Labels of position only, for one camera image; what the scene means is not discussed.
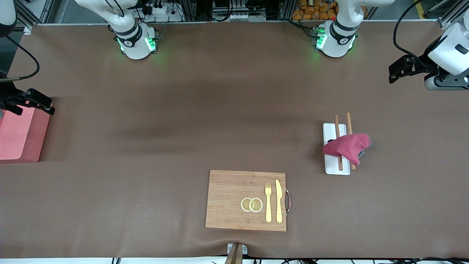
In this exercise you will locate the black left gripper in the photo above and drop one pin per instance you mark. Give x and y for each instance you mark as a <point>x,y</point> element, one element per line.
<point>422,64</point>

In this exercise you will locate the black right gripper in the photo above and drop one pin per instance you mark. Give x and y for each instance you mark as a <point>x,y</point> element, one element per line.
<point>8,98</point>

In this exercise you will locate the red cloth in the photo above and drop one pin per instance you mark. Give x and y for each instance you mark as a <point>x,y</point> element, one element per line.
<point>346,147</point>

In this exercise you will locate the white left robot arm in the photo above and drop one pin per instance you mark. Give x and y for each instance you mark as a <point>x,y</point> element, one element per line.
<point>337,40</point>

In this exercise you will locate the pink plastic bin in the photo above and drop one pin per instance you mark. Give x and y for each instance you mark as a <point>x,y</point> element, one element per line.
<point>20,135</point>

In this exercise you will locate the brown wooden rack rod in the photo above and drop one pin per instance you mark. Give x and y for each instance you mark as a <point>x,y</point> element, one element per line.
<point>349,123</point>
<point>336,126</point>

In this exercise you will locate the orange snack bags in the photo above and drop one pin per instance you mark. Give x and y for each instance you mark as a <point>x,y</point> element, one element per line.
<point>311,9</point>

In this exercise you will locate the white rack base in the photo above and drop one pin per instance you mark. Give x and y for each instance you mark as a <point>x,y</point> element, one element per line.
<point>329,167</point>

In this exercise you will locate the white power strip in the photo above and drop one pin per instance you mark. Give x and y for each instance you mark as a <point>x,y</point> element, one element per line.
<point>161,13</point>

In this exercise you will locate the yellow knife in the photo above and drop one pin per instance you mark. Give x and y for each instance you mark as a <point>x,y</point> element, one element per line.
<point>279,201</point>

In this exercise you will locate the white socket bar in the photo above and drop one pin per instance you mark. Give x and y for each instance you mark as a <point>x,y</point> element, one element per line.
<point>231,17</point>

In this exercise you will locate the yellow fork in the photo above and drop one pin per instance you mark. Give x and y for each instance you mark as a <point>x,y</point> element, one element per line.
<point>268,207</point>

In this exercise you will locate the lemon slice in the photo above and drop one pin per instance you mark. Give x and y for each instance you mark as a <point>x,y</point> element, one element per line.
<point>244,204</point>
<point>256,205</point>

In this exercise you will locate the bamboo cutting board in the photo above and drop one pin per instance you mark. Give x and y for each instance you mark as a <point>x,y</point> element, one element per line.
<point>227,201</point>

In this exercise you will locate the white metal mounting plate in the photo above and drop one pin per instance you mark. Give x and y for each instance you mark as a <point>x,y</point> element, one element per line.
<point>244,250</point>

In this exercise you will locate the aluminium frame profile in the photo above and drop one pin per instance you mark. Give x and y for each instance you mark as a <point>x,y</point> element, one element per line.
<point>452,14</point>

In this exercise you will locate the brown camera support strut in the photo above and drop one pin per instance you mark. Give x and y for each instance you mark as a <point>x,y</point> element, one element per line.
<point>234,256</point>

